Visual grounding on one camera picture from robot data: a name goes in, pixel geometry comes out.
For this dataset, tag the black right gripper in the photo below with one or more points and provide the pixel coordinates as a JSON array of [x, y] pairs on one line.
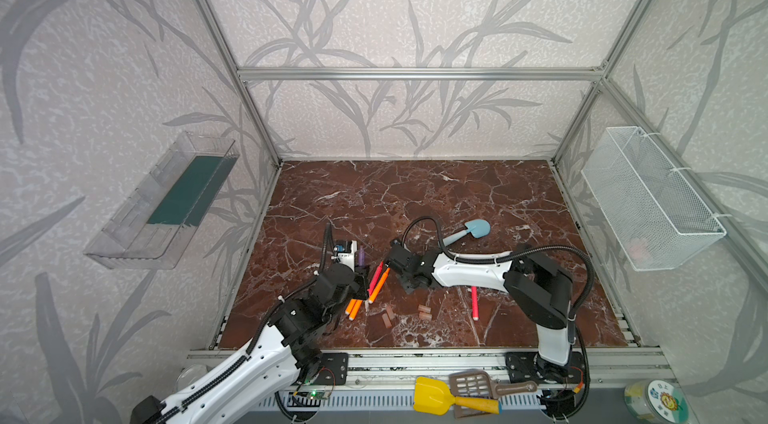
[[398, 259]]

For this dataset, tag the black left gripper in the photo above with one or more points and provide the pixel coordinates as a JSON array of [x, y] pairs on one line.
[[352, 277]]

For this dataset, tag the pink highlighter pen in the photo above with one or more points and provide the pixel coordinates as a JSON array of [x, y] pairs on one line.
[[474, 303]]

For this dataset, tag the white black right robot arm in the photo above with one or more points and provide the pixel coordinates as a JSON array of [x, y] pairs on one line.
[[541, 288]]

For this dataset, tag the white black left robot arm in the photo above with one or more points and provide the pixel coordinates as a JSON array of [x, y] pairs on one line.
[[282, 351]]

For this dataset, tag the magenta marker pen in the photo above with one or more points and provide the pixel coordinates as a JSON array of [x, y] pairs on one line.
[[376, 276]]

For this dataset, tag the orange marker pen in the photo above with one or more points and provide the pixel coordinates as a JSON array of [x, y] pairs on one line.
[[379, 285]]

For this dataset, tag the short orange highlighter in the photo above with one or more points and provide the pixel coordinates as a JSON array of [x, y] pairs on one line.
[[355, 310], [350, 306]]

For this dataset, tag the light blue toy shovel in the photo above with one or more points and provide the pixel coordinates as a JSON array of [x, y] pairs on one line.
[[477, 228]]

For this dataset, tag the yellow toy shovel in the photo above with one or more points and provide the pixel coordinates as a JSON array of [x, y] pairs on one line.
[[434, 397]]

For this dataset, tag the brown toy spatula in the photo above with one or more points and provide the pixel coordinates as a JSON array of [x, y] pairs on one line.
[[478, 383]]

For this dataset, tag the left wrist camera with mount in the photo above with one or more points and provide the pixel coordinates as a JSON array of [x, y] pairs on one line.
[[345, 252]]

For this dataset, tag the green circuit board with wires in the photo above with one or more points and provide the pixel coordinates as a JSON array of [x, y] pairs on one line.
[[310, 397]]

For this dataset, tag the clear plastic wall tray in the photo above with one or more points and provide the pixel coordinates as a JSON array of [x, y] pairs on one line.
[[157, 222]]

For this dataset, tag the aluminium cage frame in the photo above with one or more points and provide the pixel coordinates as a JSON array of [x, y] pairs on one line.
[[692, 74]]

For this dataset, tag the white wire mesh basket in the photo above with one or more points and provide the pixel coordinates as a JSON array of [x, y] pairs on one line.
[[657, 217]]

